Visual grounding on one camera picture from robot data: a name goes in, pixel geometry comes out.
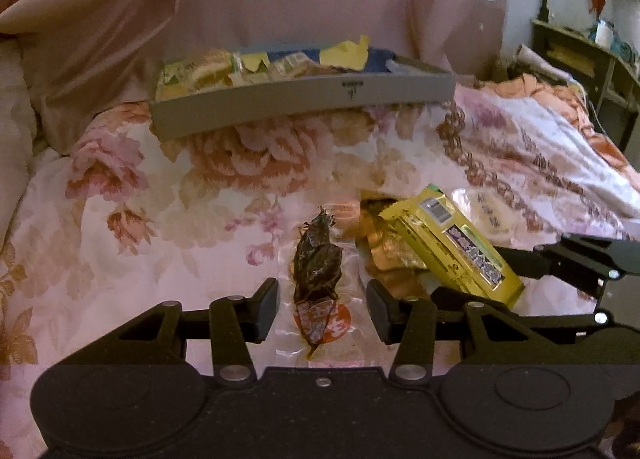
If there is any grey cardboard box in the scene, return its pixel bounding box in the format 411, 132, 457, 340
150, 36, 457, 142

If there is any floral bedsheet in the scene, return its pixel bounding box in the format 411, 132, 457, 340
0, 79, 640, 459

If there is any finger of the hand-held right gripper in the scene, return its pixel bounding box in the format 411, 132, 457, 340
492, 234, 640, 300
430, 285, 618, 342

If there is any dark wooden shelf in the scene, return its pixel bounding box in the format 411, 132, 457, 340
530, 0, 640, 150

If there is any pink hanging bag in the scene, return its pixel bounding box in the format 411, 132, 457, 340
472, 0, 508, 74

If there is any orange yellow bread packet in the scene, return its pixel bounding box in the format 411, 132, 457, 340
157, 51, 236, 100

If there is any clear yellow snack packet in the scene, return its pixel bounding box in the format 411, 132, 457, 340
235, 51, 271, 76

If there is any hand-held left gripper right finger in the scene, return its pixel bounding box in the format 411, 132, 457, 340
366, 280, 581, 386

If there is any orange cloth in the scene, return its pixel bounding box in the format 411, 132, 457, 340
480, 74, 640, 190

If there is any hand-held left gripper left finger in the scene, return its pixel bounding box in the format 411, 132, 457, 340
64, 278, 280, 386

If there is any dark pickled snack clear packet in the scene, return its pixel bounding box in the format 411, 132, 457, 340
275, 206, 368, 365

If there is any rolled paper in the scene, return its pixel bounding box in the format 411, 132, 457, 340
517, 44, 566, 77

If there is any golden brown snack packet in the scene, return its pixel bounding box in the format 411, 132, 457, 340
355, 189, 436, 290

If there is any green white snack packet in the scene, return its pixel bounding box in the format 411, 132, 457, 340
272, 54, 308, 77

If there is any beige curtain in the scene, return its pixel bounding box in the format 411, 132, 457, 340
0, 0, 241, 154

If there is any yellow paper scrap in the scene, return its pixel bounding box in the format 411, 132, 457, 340
320, 35, 371, 70

